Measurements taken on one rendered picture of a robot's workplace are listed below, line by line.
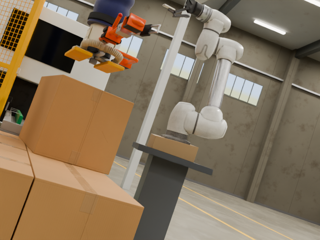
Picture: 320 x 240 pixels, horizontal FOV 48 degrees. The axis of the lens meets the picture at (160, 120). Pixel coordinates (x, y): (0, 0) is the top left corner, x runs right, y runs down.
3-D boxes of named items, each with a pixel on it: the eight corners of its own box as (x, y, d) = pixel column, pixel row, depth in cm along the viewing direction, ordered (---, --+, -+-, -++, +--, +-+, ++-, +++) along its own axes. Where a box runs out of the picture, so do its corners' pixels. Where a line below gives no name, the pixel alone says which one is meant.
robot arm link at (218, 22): (215, 5, 204) (207, 27, 203) (236, 17, 210) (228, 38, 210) (205, 8, 213) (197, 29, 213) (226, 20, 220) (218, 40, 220)
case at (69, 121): (18, 136, 222) (41, 76, 225) (78, 155, 241) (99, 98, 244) (33, 153, 169) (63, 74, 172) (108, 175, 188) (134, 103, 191)
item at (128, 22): (121, 26, 158) (125, 16, 158) (135, 34, 161) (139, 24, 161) (126, 23, 150) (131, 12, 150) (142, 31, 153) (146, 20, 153)
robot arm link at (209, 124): (190, 136, 256) (220, 145, 255) (193, 131, 240) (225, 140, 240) (215, 42, 276) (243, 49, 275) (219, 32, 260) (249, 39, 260)
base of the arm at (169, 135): (182, 142, 265) (184, 135, 265) (190, 145, 243) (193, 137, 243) (159, 135, 262) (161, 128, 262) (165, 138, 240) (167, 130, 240)
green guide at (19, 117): (8, 114, 443) (11, 106, 443) (17, 116, 447) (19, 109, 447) (6, 122, 295) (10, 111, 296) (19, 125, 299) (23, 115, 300)
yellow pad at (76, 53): (64, 55, 219) (66, 47, 220) (79, 62, 223) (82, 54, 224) (74, 49, 188) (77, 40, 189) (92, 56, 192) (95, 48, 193)
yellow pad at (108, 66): (93, 67, 227) (95, 60, 227) (107, 73, 231) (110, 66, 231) (107, 63, 196) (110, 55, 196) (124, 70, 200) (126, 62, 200)
